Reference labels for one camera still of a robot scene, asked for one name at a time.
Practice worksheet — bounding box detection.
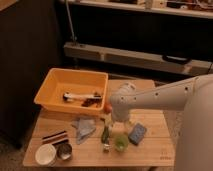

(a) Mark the green cucumber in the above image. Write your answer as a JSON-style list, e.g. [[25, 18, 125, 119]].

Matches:
[[101, 126, 109, 144]]

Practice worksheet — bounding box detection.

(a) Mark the dark brown object in bin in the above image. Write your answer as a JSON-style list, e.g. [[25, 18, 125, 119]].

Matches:
[[81, 92, 102, 107]]

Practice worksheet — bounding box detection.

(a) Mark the white bowl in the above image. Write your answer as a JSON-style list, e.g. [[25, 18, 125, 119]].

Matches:
[[35, 144, 56, 166]]

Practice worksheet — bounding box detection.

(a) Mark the blue sponge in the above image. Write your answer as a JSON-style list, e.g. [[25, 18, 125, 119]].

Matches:
[[128, 123, 147, 145]]

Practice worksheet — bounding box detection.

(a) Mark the yellow plastic bin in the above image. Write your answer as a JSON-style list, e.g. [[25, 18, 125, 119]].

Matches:
[[34, 68, 108, 115]]

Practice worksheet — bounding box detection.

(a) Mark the green plastic cup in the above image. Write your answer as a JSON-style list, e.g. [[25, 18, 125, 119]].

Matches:
[[114, 134, 129, 152]]

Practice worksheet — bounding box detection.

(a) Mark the grey blue cloth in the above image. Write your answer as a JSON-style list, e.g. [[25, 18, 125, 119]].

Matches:
[[71, 118, 96, 145]]

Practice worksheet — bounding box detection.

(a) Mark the metal cup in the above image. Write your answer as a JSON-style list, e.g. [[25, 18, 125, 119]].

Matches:
[[57, 143, 72, 160]]

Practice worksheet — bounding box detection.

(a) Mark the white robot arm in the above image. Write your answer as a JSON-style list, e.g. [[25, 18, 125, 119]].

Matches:
[[110, 74, 213, 171]]

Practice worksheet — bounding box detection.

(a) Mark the orange fruit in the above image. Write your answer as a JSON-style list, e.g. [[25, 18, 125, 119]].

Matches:
[[104, 103, 112, 114]]

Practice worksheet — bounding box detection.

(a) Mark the grey metal shelf rail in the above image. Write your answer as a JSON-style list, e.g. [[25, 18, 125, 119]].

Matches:
[[64, 42, 213, 76]]

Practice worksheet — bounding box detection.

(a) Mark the wooden table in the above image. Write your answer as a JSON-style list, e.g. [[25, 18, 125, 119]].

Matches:
[[22, 78, 176, 168]]

